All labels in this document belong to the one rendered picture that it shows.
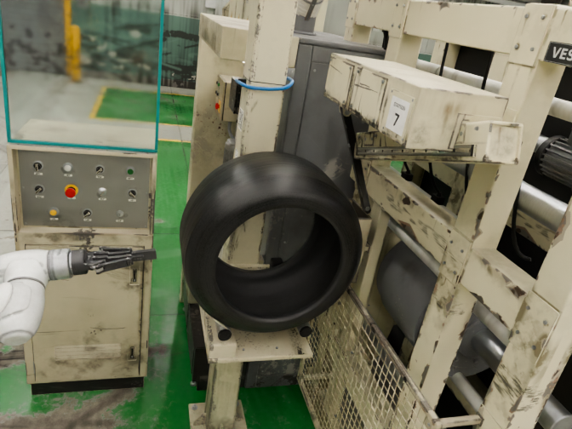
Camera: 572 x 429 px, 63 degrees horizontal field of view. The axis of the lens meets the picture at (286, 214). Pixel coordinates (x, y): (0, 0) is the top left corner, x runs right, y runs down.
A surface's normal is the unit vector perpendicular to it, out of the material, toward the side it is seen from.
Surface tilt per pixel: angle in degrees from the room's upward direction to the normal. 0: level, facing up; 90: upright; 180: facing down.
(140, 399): 0
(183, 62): 90
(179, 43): 90
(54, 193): 90
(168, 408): 0
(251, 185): 48
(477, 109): 90
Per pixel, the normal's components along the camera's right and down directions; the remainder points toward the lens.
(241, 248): 0.25, 0.43
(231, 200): -0.19, -0.25
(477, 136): -0.95, -0.04
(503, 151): 0.29, 0.13
